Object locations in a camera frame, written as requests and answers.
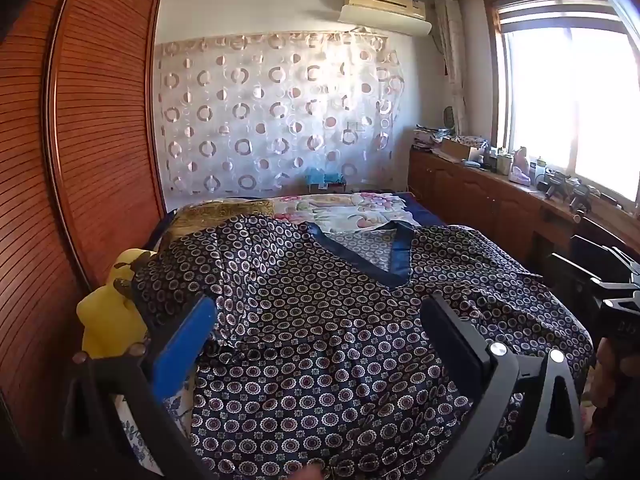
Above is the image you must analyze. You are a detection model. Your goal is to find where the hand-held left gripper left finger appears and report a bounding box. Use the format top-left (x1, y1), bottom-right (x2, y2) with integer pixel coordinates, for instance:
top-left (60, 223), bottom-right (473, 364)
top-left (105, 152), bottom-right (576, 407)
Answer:
top-left (62, 292), bottom-right (221, 480)

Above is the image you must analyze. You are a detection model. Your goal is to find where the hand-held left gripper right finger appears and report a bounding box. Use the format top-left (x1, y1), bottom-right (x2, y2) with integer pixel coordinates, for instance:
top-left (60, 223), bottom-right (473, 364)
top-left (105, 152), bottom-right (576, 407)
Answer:
top-left (420, 292), bottom-right (588, 480)

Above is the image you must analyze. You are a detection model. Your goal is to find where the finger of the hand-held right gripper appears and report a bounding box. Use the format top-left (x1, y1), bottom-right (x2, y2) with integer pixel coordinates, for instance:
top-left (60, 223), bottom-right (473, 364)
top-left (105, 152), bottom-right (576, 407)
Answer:
top-left (545, 252), bottom-right (608, 291)
top-left (570, 234), bottom-right (640, 275)

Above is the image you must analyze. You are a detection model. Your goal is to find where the navy circle-patterned garment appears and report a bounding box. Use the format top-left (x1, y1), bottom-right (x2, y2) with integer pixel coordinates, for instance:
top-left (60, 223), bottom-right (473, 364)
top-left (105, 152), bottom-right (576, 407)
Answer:
top-left (132, 212), bottom-right (596, 480)

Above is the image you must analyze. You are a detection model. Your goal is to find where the black handheld device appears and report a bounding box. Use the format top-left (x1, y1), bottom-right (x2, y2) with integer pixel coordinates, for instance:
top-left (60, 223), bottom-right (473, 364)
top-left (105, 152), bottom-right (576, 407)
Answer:
top-left (542, 170), bottom-right (571, 201)
top-left (569, 184), bottom-right (598, 215)

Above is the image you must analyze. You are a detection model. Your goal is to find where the yellow plush toy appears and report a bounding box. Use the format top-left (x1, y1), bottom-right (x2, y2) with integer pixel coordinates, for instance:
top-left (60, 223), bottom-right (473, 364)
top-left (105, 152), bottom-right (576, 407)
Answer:
top-left (76, 247), bottom-right (156, 358)

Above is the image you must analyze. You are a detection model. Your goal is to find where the white blue floral sheet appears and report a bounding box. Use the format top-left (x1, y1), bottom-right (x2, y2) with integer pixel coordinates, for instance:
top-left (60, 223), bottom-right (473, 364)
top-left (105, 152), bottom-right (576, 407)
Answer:
top-left (112, 390), bottom-right (196, 480)

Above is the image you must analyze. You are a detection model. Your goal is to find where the pale pink figurine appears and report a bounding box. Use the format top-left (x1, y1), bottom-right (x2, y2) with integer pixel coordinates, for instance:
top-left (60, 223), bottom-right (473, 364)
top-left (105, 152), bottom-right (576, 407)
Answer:
top-left (510, 146), bottom-right (533, 183)

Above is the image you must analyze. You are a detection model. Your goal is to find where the long wooden low cabinet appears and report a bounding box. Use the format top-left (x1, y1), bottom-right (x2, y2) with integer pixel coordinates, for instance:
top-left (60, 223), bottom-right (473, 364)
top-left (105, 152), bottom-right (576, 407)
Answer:
top-left (407, 145), bottom-right (640, 281)

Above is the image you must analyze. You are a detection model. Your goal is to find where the golden brown cloth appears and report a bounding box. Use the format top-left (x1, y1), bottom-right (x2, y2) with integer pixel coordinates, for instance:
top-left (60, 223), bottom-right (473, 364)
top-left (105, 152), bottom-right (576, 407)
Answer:
top-left (167, 199), bottom-right (276, 241)

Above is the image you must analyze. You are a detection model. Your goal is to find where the dark blue bed sheet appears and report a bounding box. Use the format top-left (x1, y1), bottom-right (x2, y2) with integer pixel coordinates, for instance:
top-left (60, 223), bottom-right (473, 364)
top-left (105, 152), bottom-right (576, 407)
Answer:
top-left (400, 192), bottom-right (451, 228)

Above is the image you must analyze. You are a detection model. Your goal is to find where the wooden framed window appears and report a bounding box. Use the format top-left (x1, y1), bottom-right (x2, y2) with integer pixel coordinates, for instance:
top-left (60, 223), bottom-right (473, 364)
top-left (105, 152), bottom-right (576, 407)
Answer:
top-left (492, 0), bottom-right (640, 206)

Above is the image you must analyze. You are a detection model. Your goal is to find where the cardboard box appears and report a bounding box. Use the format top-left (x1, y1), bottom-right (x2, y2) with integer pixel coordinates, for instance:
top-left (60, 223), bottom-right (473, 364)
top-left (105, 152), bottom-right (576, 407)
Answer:
top-left (440, 137), bottom-right (473, 161)

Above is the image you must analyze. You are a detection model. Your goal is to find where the floral quilt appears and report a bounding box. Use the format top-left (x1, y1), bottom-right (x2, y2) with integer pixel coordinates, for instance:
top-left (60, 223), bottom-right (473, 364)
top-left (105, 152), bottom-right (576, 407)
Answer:
top-left (167, 192), bottom-right (451, 246)

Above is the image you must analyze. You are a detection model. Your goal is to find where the pile of papers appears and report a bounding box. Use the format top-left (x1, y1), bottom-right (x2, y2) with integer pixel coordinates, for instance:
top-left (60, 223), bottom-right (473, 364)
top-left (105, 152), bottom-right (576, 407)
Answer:
top-left (412, 127), bottom-right (443, 150)

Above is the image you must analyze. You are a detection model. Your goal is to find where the teal box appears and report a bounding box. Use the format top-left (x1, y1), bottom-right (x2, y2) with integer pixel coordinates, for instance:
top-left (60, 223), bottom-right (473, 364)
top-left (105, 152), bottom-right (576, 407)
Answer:
top-left (305, 167), bottom-right (346, 188)

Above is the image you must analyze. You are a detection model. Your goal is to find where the circle-patterned sheer wall curtain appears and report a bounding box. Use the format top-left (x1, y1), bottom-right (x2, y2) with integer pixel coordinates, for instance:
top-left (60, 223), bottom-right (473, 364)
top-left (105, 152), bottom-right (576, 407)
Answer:
top-left (155, 30), bottom-right (406, 196)

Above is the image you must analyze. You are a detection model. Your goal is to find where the white wall air conditioner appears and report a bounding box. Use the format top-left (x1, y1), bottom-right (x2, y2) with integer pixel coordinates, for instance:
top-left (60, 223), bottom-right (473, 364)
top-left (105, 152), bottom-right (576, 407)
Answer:
top-left (337, 0), bottom-right (433, 37)

